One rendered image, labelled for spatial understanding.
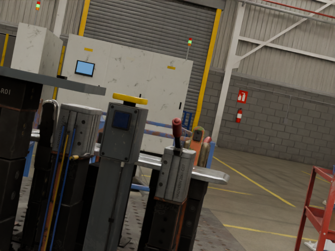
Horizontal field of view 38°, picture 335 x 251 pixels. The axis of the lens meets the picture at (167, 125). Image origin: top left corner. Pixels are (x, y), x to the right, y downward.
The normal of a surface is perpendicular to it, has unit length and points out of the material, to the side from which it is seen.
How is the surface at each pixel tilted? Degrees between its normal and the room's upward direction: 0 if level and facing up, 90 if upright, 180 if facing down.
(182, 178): 90
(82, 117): 90
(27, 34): 90
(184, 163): 90
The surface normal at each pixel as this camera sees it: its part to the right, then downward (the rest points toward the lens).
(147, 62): 0.15, 0.08
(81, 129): -0.18, 0.01
